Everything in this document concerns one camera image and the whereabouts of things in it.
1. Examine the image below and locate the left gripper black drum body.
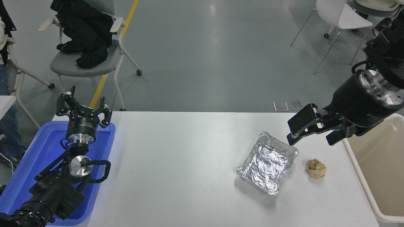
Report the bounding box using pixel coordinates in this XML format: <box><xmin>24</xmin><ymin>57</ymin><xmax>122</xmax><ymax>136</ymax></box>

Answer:
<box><xmin>66</xmin><ymin>108</ymin><xmax>99</xmax><ymax>137</ymax></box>

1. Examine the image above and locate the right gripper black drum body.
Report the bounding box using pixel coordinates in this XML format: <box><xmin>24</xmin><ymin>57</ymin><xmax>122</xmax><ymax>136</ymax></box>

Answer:
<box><xmin>328</xmin><ymin>73</ymin><xmax>389</xmax><ymax>137</ymax></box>

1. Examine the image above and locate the silver foil tray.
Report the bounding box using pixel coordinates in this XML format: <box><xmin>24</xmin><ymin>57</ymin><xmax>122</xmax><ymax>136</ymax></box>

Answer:
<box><xmin>236</xmin><ymin>131</ymin><xmax>299</xmax><ymax>196</ymax></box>

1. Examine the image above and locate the crumpled tan paper ball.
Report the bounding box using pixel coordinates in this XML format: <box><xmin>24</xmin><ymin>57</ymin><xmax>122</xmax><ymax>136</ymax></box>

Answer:
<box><xmin>306</xmin><ymin>159</ymin><xmax>327</xmax><ymax>179</ymax></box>

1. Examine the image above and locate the blue plastic tray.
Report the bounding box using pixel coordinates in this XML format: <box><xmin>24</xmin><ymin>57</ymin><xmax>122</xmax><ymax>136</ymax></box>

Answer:
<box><xmin>0</xmin><ymin>121</ymin><xmax>116</xmax><ymax>226</ymax></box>

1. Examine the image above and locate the large pale bin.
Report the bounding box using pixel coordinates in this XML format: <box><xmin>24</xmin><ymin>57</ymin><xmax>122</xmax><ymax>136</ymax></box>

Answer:
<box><xmin>342</xmin><ymin>113</ymin><xmax>404</xmax><ymax>224</ymax></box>

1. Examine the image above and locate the small white table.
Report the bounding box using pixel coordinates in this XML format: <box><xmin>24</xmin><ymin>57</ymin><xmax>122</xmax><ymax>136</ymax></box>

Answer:
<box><xmin>0</xmin><ymin>95</ymin><xmax>16</xmax><ymax>120</ymax></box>

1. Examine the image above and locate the person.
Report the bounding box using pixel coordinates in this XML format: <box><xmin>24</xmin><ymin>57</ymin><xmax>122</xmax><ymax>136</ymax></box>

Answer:
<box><xmin>0</xmin><ymin>0</ymin><xmax>27</xmax><ymax>160</ymax></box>

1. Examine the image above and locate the black clothing pile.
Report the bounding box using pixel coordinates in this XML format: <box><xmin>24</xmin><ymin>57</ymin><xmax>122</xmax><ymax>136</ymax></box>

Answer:
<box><xmin>50</xmin><ymin>0</ymin><xmax>114</xmax><ymax>69</ymax></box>

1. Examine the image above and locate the white plastic chair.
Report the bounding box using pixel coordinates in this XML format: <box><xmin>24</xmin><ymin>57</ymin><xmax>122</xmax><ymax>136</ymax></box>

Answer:
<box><xmin>290</xmin><ymin>0</ymin><xmax>373</xmax><ymax>75</ymax></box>

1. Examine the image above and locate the grey chair with white legs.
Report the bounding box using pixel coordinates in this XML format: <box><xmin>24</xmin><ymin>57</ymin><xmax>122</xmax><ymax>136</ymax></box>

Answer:
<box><xmin>324</xmin><ymin>0</ymin><xmax>404</xmax><ymax>39</ymax></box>

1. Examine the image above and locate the grey seat white frame chair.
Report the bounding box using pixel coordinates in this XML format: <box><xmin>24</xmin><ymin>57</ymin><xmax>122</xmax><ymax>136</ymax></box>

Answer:
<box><xmin>38</xmin><ymin>0</ymin><xmax>142</xmax><ymax>111</ymax></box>

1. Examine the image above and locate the white frame chair with casters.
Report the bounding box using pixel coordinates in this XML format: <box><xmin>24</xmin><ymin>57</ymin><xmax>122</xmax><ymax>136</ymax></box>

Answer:
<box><xmin>6</xmin><ymin>34</ymin><xmax>55</xmax><ymax>129</ymax></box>

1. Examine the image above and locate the white cable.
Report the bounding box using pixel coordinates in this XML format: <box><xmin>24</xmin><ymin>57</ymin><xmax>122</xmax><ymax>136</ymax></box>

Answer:
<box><xmin>0</xmin><ymin>153</ymin><xmax>15</xmax><ymax>174</ymax></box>

